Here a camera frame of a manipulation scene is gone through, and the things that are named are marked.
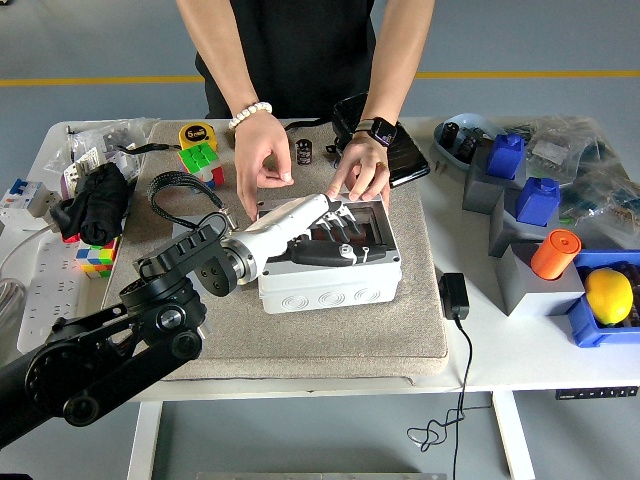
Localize blue plastic block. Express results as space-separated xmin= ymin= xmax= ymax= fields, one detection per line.
xmin=486 ymin=133 xmax=527 ymax=180
xmin=515 ymin=176 xmax=562 ymax=227

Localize black strap of case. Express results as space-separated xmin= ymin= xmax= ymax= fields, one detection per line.
xmin=284 ymin=118 xmax=336 ymax=134

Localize black smart watch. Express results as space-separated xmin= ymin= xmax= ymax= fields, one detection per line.
xmin=353 ymin=117 xmax=399 ymax=147

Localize black ribbed case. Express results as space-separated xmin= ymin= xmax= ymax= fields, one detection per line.
xmin=329 ymin=92 xmax=432 ymax=190

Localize black table control panel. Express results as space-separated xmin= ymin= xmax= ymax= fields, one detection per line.
xmin=554 ymin=386 xmax=640 ymax=401

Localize person's right hand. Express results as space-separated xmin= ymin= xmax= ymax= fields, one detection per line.
xmin=233 ymin=112 xmax=294 ymax=222

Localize clear bags of small parts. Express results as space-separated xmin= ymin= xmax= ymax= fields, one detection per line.
xmin=64 ymin=117 xmax=161 ymax=181

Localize white cable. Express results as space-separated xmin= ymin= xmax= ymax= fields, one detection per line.
xmin=0 ymin=223 xmax=60 ymax=271

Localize white power strip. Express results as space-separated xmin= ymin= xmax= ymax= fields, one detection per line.
xmin=17 ymin=232 xmax=121 ymax=354

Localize clear bag of dark parts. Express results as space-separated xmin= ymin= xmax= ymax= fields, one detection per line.
xmin=559 ymin=164 xmax=640 ymax=251

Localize yellow lemon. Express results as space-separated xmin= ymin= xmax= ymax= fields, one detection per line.
xmin=584 ymin=268 xmax=635 ymax=327

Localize colourful puzzle cube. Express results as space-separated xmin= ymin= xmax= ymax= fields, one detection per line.
xmin=75 ymin=237 xmax=121 ymax=280
xmin=177 ymin=142 xmax=226 ymax=191

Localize white table leg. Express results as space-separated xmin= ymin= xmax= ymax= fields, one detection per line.
xmin=127 ymin=399 xmax=164 ymax=480
xmin=492 ymin=391 xmax=536 ymax=480

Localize black adapter cord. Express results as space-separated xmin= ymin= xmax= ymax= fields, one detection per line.
xmin=407 ymin=317 xmax=494 ymax=480

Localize white blue circuit breaker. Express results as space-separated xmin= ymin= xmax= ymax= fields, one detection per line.
xmin=0 ymin=177 xmax=44 ymax=217

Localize grey cable coil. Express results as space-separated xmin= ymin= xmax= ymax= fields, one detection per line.
xmin=0 ymin=277 xmax=27 ymax=327

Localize grey-brown mat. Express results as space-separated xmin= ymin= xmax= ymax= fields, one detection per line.
xmin=102 ymin=118 xmax=450 ymax=384

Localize white socket adapter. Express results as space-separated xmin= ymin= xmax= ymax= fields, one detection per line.
xmin=32 ymin=189 xmax=64 ymax=219

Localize white bead bracelet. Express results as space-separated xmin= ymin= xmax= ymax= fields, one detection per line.
xmin=228 ymin=101 xmax=274 ymax=132

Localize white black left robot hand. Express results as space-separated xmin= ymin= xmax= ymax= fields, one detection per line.
xmin=230 ymin=192 xmax=390 ymax=277

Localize black power adapter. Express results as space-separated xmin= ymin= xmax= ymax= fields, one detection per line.
xmin=438 ymin=272 xmax=472 ymax=321

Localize light blue bowl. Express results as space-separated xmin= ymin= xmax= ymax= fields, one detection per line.
xmin=432 ymin=112 xmax=506 ymax=174

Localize yellow tape measure round label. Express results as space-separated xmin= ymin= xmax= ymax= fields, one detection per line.
xmin=178 ymin=123 xmax=221 ymax=151

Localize person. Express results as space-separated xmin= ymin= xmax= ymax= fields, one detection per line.
xmin=194 ymin=0 xmax=377 ymax=121

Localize blue plastic bin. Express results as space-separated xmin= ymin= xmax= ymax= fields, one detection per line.
xmin=566 ymin=249 xmax=640 ymax=349

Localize clear bag with grey label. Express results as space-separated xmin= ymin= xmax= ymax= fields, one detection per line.
xmin=524 ymin=117 xmax=601 ymax=176

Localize white junction box clear lid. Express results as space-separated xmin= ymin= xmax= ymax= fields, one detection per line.
xmin=255 ymin=196 xmax=404 ymax=315

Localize person's left hand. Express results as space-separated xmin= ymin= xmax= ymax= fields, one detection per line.
xmin=326 ymin=132 xmax=393 ymax=203

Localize black lanyard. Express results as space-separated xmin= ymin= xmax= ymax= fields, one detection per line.
xmin=115 ymin=142 xmax=182 ymax=154

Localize black cloth bundle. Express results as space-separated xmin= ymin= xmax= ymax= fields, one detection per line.
xmin=49 ymin=162 xmax=130 ymax=247

